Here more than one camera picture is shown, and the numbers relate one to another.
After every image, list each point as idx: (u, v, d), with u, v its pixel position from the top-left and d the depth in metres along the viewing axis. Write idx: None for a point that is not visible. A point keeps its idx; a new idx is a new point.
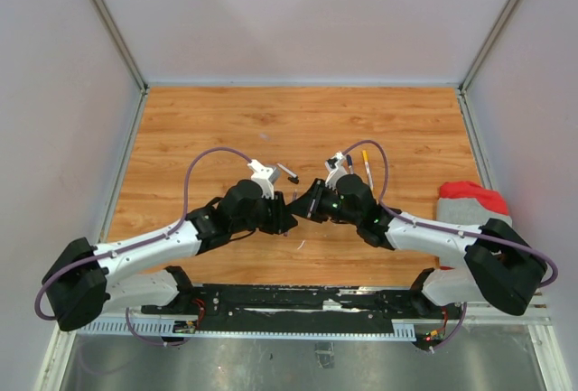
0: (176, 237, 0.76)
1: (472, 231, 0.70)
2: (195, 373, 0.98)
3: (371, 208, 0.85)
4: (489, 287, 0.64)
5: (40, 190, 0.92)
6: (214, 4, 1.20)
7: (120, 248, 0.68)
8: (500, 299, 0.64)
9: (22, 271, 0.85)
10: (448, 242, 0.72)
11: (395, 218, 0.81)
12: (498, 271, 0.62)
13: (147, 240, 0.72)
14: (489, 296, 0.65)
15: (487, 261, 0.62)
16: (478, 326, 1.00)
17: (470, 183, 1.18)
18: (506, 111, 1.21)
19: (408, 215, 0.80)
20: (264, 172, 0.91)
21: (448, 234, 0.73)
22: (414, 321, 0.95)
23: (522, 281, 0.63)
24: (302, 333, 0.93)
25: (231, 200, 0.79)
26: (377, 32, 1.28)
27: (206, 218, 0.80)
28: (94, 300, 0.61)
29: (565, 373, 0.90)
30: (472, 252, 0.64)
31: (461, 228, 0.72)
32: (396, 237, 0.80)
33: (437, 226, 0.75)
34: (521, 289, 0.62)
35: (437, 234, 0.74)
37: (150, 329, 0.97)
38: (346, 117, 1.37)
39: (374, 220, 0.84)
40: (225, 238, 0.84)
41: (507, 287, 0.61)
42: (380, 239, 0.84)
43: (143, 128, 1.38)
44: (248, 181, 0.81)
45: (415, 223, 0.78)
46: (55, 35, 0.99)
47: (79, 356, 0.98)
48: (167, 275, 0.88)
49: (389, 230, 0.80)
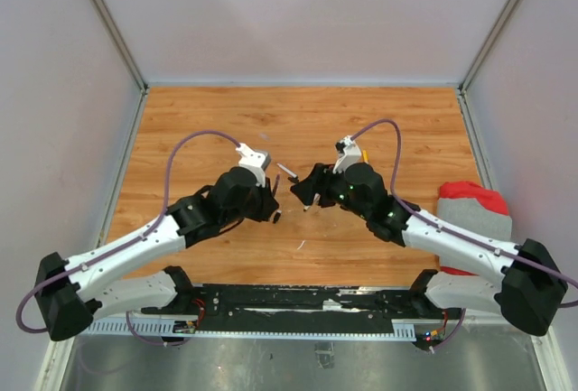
0: (155, 237, 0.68)
1: (508, 251, 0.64)
2: (195, 373, 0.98)
3: (383, 200, 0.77)
4: (517, 311, 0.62)
5: (40, 190, 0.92)
6: (214, 4, 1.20)
7: (92, 259, 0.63)
8: (524, 321, 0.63)
9: (22, 271, 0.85)
10: (480, 258, 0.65)
11: (414, 218, 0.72)
12: (532, 298, 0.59)
13: (121, 246, 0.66)
14: (511, 318, 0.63)
15: (525, 287, 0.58)
16: (478, 326, 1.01)
17: (470, 183, 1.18)
18: (506, 111, 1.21)
19: (429, 215, 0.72)
20: (254, 158, 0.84)
21: (480, 249, 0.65)
22: (414, 321, 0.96)
23: (550, 306, 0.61)
24: (302, 333, 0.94)
25: (221, 189, 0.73)
26: (377, 32, 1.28)
27: (192, 209, 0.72)
28: (73, 317, 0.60)
29: (565, 373, 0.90)
30: (510, 275, 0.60)
31: (496, 244, 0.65)
32: (414, 237, 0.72)
33: (465, 236, 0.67)
34: (547, 314, 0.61)
35: (465, 245, 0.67)
37: (150, 329, 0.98)
38: (346, 117, 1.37)
39: (386, 213, 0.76)
40: (213, 232, 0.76)
41: (538, 315, 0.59)
42: (393, 234, 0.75)
43: (143, 128, 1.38)
44: (242, 168, 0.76)
45: (440, 228, 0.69)
46: (54, 35, 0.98)
47: (79, 356, 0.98)
48: (163, 276, 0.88)
49: (407, 230, 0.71)
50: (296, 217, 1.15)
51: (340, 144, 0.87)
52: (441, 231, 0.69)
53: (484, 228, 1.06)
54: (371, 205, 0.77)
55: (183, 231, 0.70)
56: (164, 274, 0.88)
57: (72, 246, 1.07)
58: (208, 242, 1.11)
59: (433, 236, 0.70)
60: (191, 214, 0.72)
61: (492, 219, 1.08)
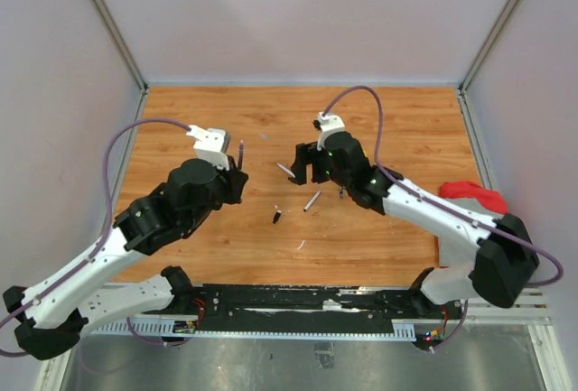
0: (103, 257, 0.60)
1: (486, 222, 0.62)
2: (195, 373, 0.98)
3: (362, 166, 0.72)
4: (487, 280, 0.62)
5: (40, 190, 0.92)
6: (214, 4, 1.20)
7: (42, 292, 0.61)
8: (493, 293, 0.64)
9: (21, 271, 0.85)
10: (457, 229, 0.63)
11: (396, 186, 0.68)
12: (503, 269, 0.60)
13: (68, 274, 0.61)
14: (480, 287, 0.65)
15: (497, 258, 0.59)
16: (477, 326, 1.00)
17: (471, 183, 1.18)
18: (506, 111, 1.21)
19: (410, 185, 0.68)
20: (209, 140, 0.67)
21: (459, 220, 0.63)
22: (414, 321, 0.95)
23: (519, 280, 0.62)
24: (302, 333, 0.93)
25: (172, 190, 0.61)
26: (376, 32, 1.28)
27: (141, 216, 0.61)
28: (44, 344, 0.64)
29: (565, 372, 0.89)
30: (485, 246, 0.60)
31: (473, 215, 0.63)
32: (394, 205, 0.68)
33: (447, 207, 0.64)
34: (517, 287, 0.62)
35: (447, 217, 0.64)
37: (150, 329, 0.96)
38: (346, 117, 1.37)
39: (367, 181, 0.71)
40: (174, 237, 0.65)
41: (507, 288, 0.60)
42: (373, 201, 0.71)
43: (142, 128, 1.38)
44: (193, 162, 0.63)
45: (421, 197, 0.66)
46: (54, 35, 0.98)
47: (79, 356, 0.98)
48: (159, 280, 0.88)
49: (388, 199, 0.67)
50: (296, 217, 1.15)
51: (318, 120, 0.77)
52: (422, 200, 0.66)
53: None
54: (350, 172, 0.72)
55: (130, 247, 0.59)
56: (160, 279, 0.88)
57: (72, 246, 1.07)
58: (208, 242, 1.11)
59: (415, 204, 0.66)
60: (140, 221, 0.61)
61: None
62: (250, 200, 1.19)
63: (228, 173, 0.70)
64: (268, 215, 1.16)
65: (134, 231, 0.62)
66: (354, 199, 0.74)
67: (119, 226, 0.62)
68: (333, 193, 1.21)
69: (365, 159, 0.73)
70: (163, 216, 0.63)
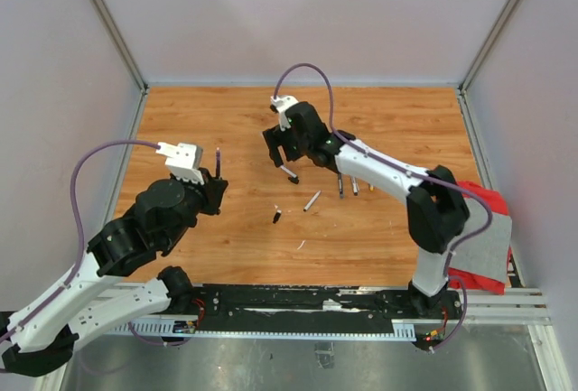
0: (79, 282, 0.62)
1: (419, 173, 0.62)
2: (195, 373, 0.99)
3: (320, 130, 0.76)
4: (418, 226, 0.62)
5: (40, 190, 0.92)
6: (214, 4, 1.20)
7: (25, 317, 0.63)
8: (424, 237, 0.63)
9: (22, 272, 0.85)
10: (394, 180, 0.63)
11: (347, 146, 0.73)
12: (433, 213, 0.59)
13: (45, 301, 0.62)
14: (414, 235, 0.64)
15: (425, 203, 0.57)
16: (477, 326, 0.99)
17: (471, 183, 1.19)
18: (506, 111, 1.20)
19: (360, 144, 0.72)
20: (181, 156, 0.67)
21: (395, 172, 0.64)
22: (414, 321, 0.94)
23: (449, 225, 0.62)
24: (302, 333, 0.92)
25: (140, 212, 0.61)
26: (376, 32, 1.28)
27: (110, 241, 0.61)
28: (32, 365, 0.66)
29: (565, 372, 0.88)
30: (414, 191, 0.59)
31: (410, 168, 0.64)
32: (345, 163, 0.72)
33: (386, 159, 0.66)
34: (444, 231, 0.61)
35: (385, 168, 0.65)
37: (150, 329, 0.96)
38: (346, 117, 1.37)
39: (322, 142, 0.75)
40: (148, 258, 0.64)
41: (435, 230, 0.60)
42: (328, 161, 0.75)
43: (142, 128, 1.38)
44: (163, 183, 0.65)
45: (367, 153, 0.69)
46: (54, 36, 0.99)
47: (79, 356, 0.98)
48: (155, 284, 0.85)
49: (339, 155, 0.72)
50: (295, 217, 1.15)
51: (274, 105, 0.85)
52: (368, 156, 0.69)
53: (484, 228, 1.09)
54: (307, 136, 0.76)
55: (102, 272, 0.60)
56: (155, 283, 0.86)
57: (72, 246, 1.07)
58: (208, 242, 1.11)
59: (362, 160, 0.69)
60: (111, 246, 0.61)
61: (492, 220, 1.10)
62: (250, 200, 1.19)
63: (204, 188, 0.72)
64: (268, 216, 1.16)
65: (106, 256, 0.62)
66: (312, 160, 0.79)
67: (92, 250, 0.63)
68: (333, 193, 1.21)
69: (321, 123, 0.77)
70: (135, 238, 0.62)
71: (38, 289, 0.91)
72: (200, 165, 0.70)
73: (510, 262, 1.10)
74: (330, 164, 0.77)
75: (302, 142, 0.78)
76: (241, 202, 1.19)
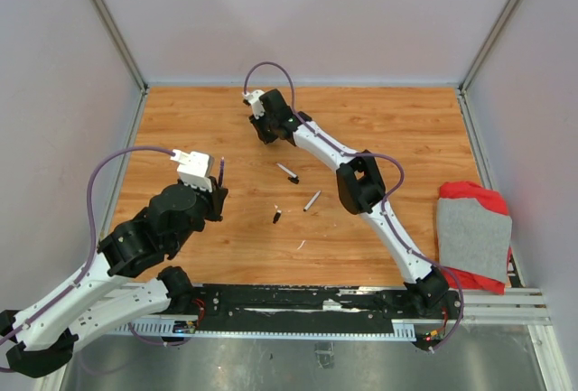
0: (88, 282, 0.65)
1: (349, 153, 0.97)
2: (195, 372, 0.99)
3: (284, 112, 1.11)
4: (345, 192, 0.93)
5: (40, 191, 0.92)
6: (214, 4, 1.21)
7: (32, 315, 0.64)
8: (349, 200, 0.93)
9: (21, 271, 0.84)
10: (331, 155, 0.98)
11: (302, 126, 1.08)
12: (353, 183, 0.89)
13: (54, 299, 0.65)
14: (344, 197, 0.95)
15: (349, 176, 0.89)
16: (478, 326, 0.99)
17: (470, 183, 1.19)
18: (506, 110, 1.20)
19: (313, 125, 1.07)
20: (191, 163, 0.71)
21: (333, 151, 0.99)
22: (414, 321, 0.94)
23: (367, 194, 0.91)
24: (302, 333, 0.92)
25: (152, 215, 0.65)
26: (376, 32, 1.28)
27: (123, 241, 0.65)
28: (33, 367, 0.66)
29: (565, 373, 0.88)
30: (344, 167, 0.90)
31: (344, 148, 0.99)
32: (301, 139, 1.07)
33: (329, 141, 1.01)
34: (363, 200, 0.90)
35: (326, 146, 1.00)
37: (150, 329, 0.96)
38: (346, 117, 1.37)
39: (285, 121, 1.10)
40: (157, 261, 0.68)
41: (354, 196, 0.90)
42: (288, 134, 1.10)
43: (142, 128, 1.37)
44: (175, 187, 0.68)
45: (316, 134, 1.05)
46: (54, 37, 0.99)
47: (79, 356, 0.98)
48: (154, 285, 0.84)
49: (295, 133, 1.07)
50: (295, 218, 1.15)
51: (246, 97, 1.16)
52: (316, 135, 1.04)
53: (484, 229, 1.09)
54: (275, 116, 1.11)
55: (112, 273, 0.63)
56: (155, 283, 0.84)
57: (72, 246, 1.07)
58: (208, 242, 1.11)
59: (312, 138, 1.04)
60: (123, 246, 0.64)
61: (492, 219, 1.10)
62: (250, 200, 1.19)
63: (209, 193, 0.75)
64: (268, 216, 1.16)
65: (116, 256, 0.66)
66: (278, 134, 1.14)
67: (103, 251, 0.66)
68: (334, 193, 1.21)
69: (284, 105, 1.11)
70: (144, 240, 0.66)
71: (38, 287, 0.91)
72: (209, 173, 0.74)
73: (510, 262, 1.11)
74: (290, 137, 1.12)
75: (271, 119, 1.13)
76: (241, 203, 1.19)
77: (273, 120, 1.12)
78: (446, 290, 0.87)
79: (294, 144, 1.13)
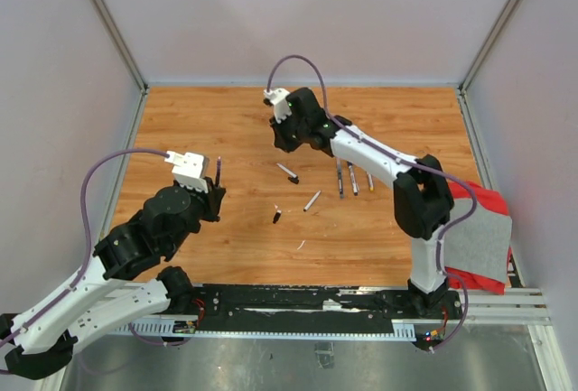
0: (84, 285, 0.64)
1: (408, 160, 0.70)
2: (195, 373, 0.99)
3: (317, 116, 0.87)
4: (402, 209, 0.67)
5: (40, 191, 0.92)
6: (214, 4, 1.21)
7: (30, 319, 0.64)
8: (408, 221, 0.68)
9: (21, 272, 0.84)
10: (384, 165, 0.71)
11: (342, 132, 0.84)
12: (415, 196, 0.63)
13: (51, 302, 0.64)
14: (400, 217, 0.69)
15: (410, 187, 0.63)
16: (478, 326, 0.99)
17: (470, 183, 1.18)
18: (506, 111, 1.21)
19: (356, 131, 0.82)
20: (188, 165, 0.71)
21: (386, 158, 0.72)
22: (414, 321, 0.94)
23: (433, 213, 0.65)
24: (302, 333, 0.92)
25: (147, 218, 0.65)
26: (377, 32, 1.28)
27: (117, 245, 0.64)
28: (33, 368, 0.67)
29: (565, 373, 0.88)
30: (401, 178, 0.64)
31: (400, 154, 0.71)
32: (340, 147, 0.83)
33: (377, 147, 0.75)
34: (429, 219, 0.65)
35: (377, 154, 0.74)
37: (150, 329, 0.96)
38: (346, 117, 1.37)
39: (320, 126, 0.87)
40: (153, 263, 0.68)
41: (418, 215, 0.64)
42: (323, 144, 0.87)
43: (142, 128, 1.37)
44: (170, 190, 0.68)
45: (359, 139, 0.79)
46: (54, 36, 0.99)
47: (79, 356, 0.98)
48: (154, 286, 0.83)
49: (333, 140, 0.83)
50: (295, 218, 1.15)
51: (267, 97, 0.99)
52: (361, 142, 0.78)
53: (484, 229, 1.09)
54: (306, 121, 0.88)
55: (107, 275, 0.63)
56: (155, 283, 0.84)
57: (71, 246, 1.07)
58: (208, 242, 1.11)
59: (356, 145, 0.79)
60: (117, 249, 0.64)
61: (491, 220, 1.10)
62: (250, 200, 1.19)
63: (206, 194, 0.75)
64: (268, 215, 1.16)
65: (112, 259, 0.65)
66: (311, 143, 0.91)
67: (98, 255, 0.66)
68: (333, 193, 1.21)
69: (319, 108, 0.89)
70: (140, 243, 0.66)
71: (38, 287, 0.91)
72: (205, 174, 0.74)
73: (510, 262, 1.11)
74: (325, 146, 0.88)
75: (301, 126, 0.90)
76: (240, 203, 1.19)
77: (302, 126, 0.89)
78: (445, 289, 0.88)
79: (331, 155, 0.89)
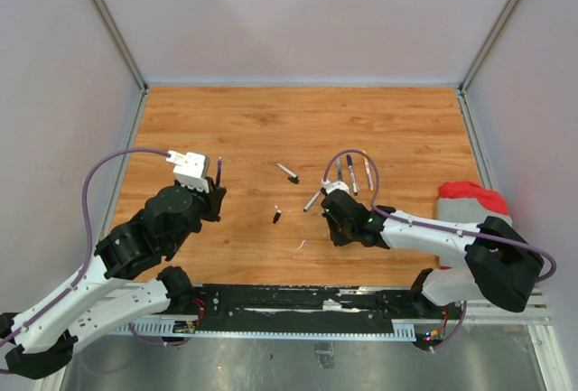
0: (85, 284, 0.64)
1: (470, 229, 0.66)
2: (196, 372, 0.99)
3: (358, 212, 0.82)
4: (489, 287, 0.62)
5: (40, 191, 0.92)
6: (213, 4, 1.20)
7: (30, 318, 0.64)
8: (501, 298, 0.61)
9: (22, 272, 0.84)
10: (446, 241, 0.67)
11: (389, 218, 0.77)
12: (496, 265, 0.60)
13: (51, 302, 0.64)
14: (491, 296, 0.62)
15: (485, 258, 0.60)
16: (477, 326, 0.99)
17: (470, 183, 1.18)
18: (506, 110, 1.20)
19: (403, 214, 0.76)
20: (189, 165, 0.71)
21: (446, 233, 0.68)
22: (414, 321, 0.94)
23: (523, 277, 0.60)
24: (302, 333, 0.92)
25: (148, 218, 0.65)
26: (377, 32, 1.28)
27: (119, 245, 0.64)
28: (33, 368, 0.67)
29: (565, 373, 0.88)
30: (472, 252, 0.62)
31: (459, 226, 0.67)
32: (394, 237, 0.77)
33: (433, 224, 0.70)
34: (522, 288, 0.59)
35: (436, 232, 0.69)
37: (150, 329, 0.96)
38: (346, 117, 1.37)
39: (365, 222, 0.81)
40: (154, 262, 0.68)
41: (508, 285, 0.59)
42: (376, 238, 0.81)
43: (142, 128, 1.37)
44: (171, 190, 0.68)
45: (411, 222, 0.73)
46: (55, 37, 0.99)
47: (79, 356, 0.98)
48: (154, 287, 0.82)
49: (384, 230, 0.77)
50: (295, 218, 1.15)
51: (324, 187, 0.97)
52: (413, 225, 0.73)
53: None
54: (349, 221, 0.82)
55: (109, 274, 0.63)
56: (155, 283, 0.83)
57: (72, 246, 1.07)
58: (208, 242, 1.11)
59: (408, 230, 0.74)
60: (119, 248, 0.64)
61: None
62: (250, 200, 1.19)
63: (207, 194, 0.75)
64: (268, 216, 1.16)
65: (113, 259, 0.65)
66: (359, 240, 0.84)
67: (99, 254, 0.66)
68: None
69: (357, 203, 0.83)
70: (142, 242, 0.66)
71: (37, 287, 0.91)
72: (206, 174, 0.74)
73: None
74: (377, 240, 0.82)
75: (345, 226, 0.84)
76: (241, 203, 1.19)
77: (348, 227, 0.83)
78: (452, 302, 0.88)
79: (388, 246, 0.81)
